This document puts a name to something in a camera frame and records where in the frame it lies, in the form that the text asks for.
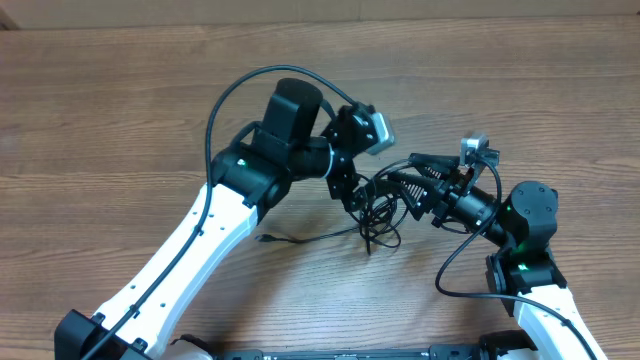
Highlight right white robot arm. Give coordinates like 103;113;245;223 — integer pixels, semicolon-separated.
384;150;605;359

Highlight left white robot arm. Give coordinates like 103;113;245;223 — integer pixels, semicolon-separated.
54;78;394;359

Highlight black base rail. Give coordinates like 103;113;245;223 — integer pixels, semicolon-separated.
213;344;489;360

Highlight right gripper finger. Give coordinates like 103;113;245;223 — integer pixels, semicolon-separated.
408;153;460;175
387;172;443;221

